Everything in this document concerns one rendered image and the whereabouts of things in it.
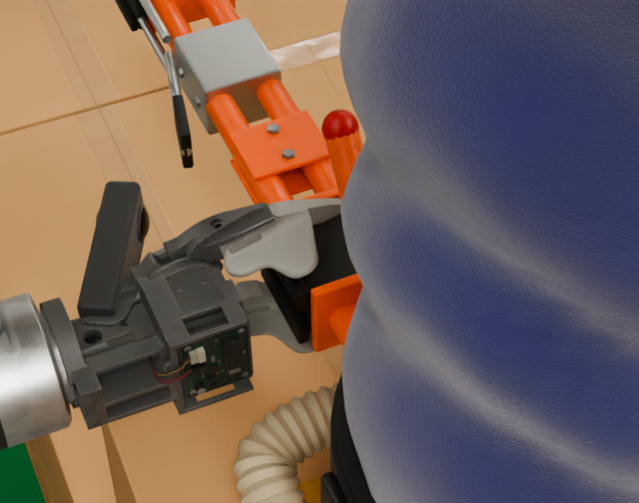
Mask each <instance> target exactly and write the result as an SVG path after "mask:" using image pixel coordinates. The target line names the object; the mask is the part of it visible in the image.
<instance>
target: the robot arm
mask: <svg viewBox="0 0 639 503"><path fill-rule="evenodd" d="M340 205H341V199H304V200H290V201H283V202H277V203H273V204H268V205H267V204H265V203H259V204H255V205H251V206H246V207H242V208H238V209H234V210H230V211H226V212H222V213H219V214H216V215H213V216H210V217H208V218H206V219H203V220H201V221H200V222H198V223H196V224H194V225H193V226H191V227H189V228H188V229H187V230H185V231H184V232H183V233H181V234H180V235H179V236H177V237H175V238H173V239H171V240H169V241H166V242H164V243H163V246H164V247H163V248H162V249H160V250H158V251H155V252H148V253H147V254H146V256H145V257H144V258H143V260H142V261H141V263H140V260H141V255H142V250H143V246H144V241H145V237H146V236H147V234H148V231H149V228H150V217H149V214H148V211H147V210H146V207H145V205H144V203H143V197H142V192H141V187H140V185H139V184H138V183H137V182H121V181H111V182H108V183H107V184H106V186H105V189H104V194H103V198H102V202H101V205H100V209H99V210H98V213H97V216H96V227H95V231H94V235H93V239H92V244H91V248H90V252H89V256H88V261H87V265H86V269H85V274H84V278H83V282H82V286H81V291H80V295H79V299H78V303H77V309H78V313H79V318H76V319H73V320H70V318H69V315H68V313H67V310H66V308H65V306H64V304H63V302H62V300H61V298H60V297H56V298H53V299H50V300H47V301H44V302H41V303H40V310H38V308H37V306H36V304H35V301H34V299H33V298H32V296H31V295H30V294H29V293H26V292H25V293H21V294H18V295H15V296H12V297H9V298H6V299H2V300H0V450H1V449H4V448H7V446H8V448H9V447H12V446H15V445H18V444H21V443H24V442H27V441H29V440H32V439H35V438H38V437H41V436H44V435H47V434H50V433H53V432H56V431H59V430H62V429H64V428H67V427H69V426H70V425H71V423H72V415H71V410H70V406H69V404H71V405H72V406H73V408H74V409H75V408H78V407H80V410H81V412H82V415H83V417H84V420H85V422H86V425H87V428H88V430H90V429H93V428H96V427H99V426H102V425H105V424H108V423H111V422H113V421H116V420H119V419H122V418H125V417H128V416H131V415H134V414H137V413H140V412H142V411H145V410H148V409H151V408H154V407H157V406H160V405H163V404H166V403H169V402H172V401H174V403H175V406H176V408H177V410H178V412H179V415H182V414H185V413H188V412H191V411H193V410H196V409H199V408H202V407H205V406H208V405H211V404H214V403H216V402H219V401H222V400H225V399H228V398H231V397H234V396H237V395H239V394H242V393H245V392H248V391H251V390H254V387H253V385H252V383H251V381H250V379H249V377H252V374H254V370H253V357H252V345H251V336H258V335H272V336H274V337H276V338H278V339H279V340H280V341H281V342H283V343H284V344H285V345H286V346H288V347H289V348H290V349H292V350H293V351H295V352H297V353H310V352H313V351H314V349H313V348H312V333H311V332H310V331H309V335H310V340H309V341H308V342H305V343H298V341H297V339H296V337H295V335H294V334H293V332H292V330H291V328H290V326H289V325H288V323H287V321H286V319H285V317H284V316H283V314H282V312H281V310H280V308H279V306H278V305H277V303H276V301H275V299H274V297H273V296H272V294H271V292H270V290H269V288H268V287H267V285H266V283H265V282H262V281H258V280H256V279H252V280H245V281H240V282H238V283H237V284H236V285H235V284H234V282H233V280H232V279H228V280H226V279H225V277H224V276H223V274H222V270H223V267H224V266H225V269H226V271H227V273H228V274H229V275H231V276H233V277H245V276H248V275H250V274H253V273H255V272H257V271H259V270H261V269H264V268H273V269H275V270H277V271H279V272H281V273H282V274H284V275H286V276H288V277H290V278H300V277H303V276H305V275H307V274H309V273H311V272H312V271H313V270H314V269H315V268H316V267H317V265H318V262H319V256H318V251H317V245H316V240H315V234H314V229H313V225H316V224H321V223H324V224H325V223H326V222H328V221H330V220H332V219H334V218H336V217H338V216H340V215H341V213H340ZM221 259H223V260H224V265H223V263H222V262H221ZM229 384H233V386H234V388H235V389H232V390H229V391H227V392H224V393H221V394H218V395H215V396H212V397H209V398H206V399H203V400H201V401H198V400H197V398H196V396H197V395H200V394H203V393H206V392H209V391H212V390H215V389H217V388H220V387H223V386H226V385H229Z"/></svg>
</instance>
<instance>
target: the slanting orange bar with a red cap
mask: <svg viewBox="0 0 639 503"><path fill-rule="evenodd" d="M321 131H322V134H323V137H324V139H325V142H326V146H327V150H328V153H329V157H330V161H331V165H332V169H333V172H334V176H335V180H336V184H337V188H338V191H339V195H340V199H341V201H342V198H343V194H344V190H345V187H346V184H347V182H348V179H349V176H350V174H351V171H352V168H353V166H354V163H355V161H356V159H357V157H358V155H359V153H360V150H361V148H362V146H363V144H362V140H361V136H360V132H359V124H358V121H357V118H356V117H355V116H354V115H353V114H352V113H351V112H350V111H347V110H343V109H338V110H333V111H331V112H330V113H329V114H327V115H326V116H325V118H324V119H323V122H322V126H321Z"/></svg>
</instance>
